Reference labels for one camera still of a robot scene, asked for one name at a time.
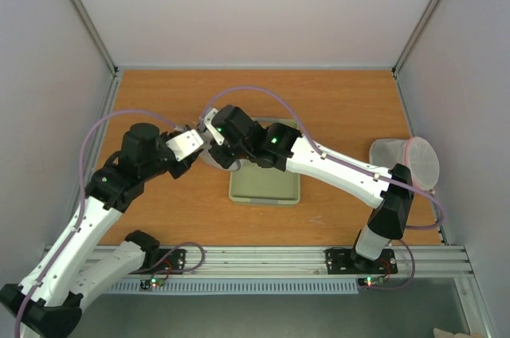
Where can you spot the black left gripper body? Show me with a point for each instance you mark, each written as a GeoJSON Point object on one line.
{"type": "Point", "coordinates": [182, 169]}

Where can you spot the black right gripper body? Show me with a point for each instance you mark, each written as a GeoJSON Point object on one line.
{"type": "Point", "coordinates": [219, 153]}

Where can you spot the white mesh laundry bag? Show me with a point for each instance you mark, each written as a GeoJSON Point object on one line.
{"type": "Point", "coordinates": [208, 159]}

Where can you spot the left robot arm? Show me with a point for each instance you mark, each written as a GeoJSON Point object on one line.
{"type": "Point", "coordinates": [50, 301]}

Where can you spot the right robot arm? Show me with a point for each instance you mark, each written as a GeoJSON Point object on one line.
{"type": "Point", "coordinates": [236, 136]}

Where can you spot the pink-rimmed mesh laundry bag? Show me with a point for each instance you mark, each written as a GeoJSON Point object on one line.
{"type": "Point", "coordinates": [415, 153]}

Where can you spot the green plastic basket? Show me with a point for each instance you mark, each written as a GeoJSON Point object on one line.
{"type": "Point", "coordinates": [254, 185]}

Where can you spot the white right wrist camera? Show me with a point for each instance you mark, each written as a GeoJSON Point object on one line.
{"type": "Point", "coordinates": [205, 124]}

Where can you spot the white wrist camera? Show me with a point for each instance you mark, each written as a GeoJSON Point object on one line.
{"type": "Point", "coordinates": [205, 124]}
{"type": "Point", "coordinates": [185, 144]}

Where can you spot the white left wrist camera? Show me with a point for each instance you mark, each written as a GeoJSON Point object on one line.
{"type": "Point", "coordinates": [185, 144]}

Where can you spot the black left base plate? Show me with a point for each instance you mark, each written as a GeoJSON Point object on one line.
{"type": "Point", "coordinates": [161, 260]}

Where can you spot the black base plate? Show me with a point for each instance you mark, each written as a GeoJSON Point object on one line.
{"type": "Point", "coordinates": [340, 260]}
{"type": "Point", "coordinates": [161, 260]}

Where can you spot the grey slotted cable duct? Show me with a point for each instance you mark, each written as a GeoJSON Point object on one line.
{"type": "Point", "coordinates": [206, 287]}

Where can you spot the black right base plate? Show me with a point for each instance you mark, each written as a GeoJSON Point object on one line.
{"type": "Point", "coordinates": [340, 260]}

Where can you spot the aluminium front rail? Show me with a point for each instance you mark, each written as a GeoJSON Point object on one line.
{"type": "Point", "coordinates": [310, 262]}

